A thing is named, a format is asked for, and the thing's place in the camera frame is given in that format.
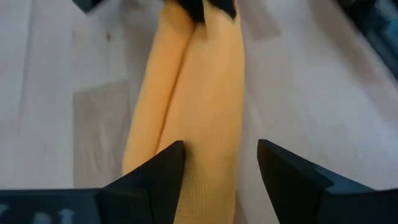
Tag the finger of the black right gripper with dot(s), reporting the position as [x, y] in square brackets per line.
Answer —
[225, 6]
[192, 9]

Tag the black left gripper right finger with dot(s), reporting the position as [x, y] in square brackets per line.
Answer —
[298, 193]

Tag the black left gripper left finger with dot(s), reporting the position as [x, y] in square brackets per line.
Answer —
[133, 199]

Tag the orange microfiber towel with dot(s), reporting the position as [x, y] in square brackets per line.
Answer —
[199, 102]

